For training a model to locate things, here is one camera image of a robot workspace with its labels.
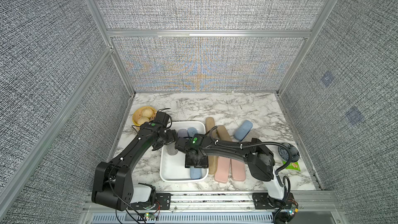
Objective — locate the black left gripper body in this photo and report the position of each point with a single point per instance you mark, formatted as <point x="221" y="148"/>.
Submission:
<point x="168" y="137"/>

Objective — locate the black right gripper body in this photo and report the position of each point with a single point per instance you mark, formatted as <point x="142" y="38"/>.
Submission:
<point x="189" y="162"/>

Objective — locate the grey fabric glasses case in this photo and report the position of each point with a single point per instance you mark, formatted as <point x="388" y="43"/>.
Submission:
<point x="170" y="148"/>

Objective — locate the blue glasses case front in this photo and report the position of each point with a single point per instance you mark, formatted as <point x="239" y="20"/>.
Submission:
<point x="192" y="132"/>

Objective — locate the purple fabric glasses case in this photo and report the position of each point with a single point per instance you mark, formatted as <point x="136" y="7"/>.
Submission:
<point x="183" y="133"/>

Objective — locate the tan glasses case back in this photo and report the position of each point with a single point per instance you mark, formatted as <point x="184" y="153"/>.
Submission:
<point x="209" y="124"/>

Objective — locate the tan glasses case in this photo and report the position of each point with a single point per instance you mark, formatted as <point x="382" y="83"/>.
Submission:
<point x="209" y="124"/>
<point x="223" y="133"/>
<point x="213" y="164"/>

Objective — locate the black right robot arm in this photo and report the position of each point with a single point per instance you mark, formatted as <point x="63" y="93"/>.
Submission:
<point x="255" y="154"/>

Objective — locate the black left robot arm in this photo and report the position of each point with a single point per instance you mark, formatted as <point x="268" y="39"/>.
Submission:
<point x="113" y="185"/>

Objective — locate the tan glasses case front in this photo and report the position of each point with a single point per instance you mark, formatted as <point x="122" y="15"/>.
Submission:
<point x="213" y="164"/>

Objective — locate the white plastic storage tray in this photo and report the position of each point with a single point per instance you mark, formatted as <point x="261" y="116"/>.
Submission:
<point x="172" y="169"/>

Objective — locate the pink glasses case left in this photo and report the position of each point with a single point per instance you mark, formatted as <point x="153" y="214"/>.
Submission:
<point x="222" y="172"/>

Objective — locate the pink glasses case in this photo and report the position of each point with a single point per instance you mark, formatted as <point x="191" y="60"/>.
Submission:
<point x="222" y="172"/>
<point x="238" y="170"/>

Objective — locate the pink glasses case right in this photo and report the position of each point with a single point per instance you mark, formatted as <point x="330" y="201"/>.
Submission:
<point x="238" y="170"/>

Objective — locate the grey rectangular glasses case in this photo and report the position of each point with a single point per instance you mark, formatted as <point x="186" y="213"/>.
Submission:
<point x="251" y="135"/>

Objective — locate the steamed bun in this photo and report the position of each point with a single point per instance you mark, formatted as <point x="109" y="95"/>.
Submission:
<point x="142" y="120"/>
<point x="147" y="112"/>

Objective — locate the yellow bamboo steamer basket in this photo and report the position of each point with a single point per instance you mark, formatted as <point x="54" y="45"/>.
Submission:
<point x="137" y="114"/>

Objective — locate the dark round object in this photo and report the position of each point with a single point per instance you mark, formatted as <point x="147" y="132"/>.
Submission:
<point x="284" y="153"/>

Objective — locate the green packet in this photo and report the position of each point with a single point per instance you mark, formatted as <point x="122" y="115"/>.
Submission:
<point x="294" y="166"/>

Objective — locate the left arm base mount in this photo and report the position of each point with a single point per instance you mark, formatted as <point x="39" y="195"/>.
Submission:
<point x="161" y="201"/>

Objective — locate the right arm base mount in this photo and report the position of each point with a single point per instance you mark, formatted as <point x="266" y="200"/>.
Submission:
<point x="263" y="201"/>

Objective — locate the aluminium front rail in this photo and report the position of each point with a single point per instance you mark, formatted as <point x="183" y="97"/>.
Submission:
<point x="242" y="207"/>

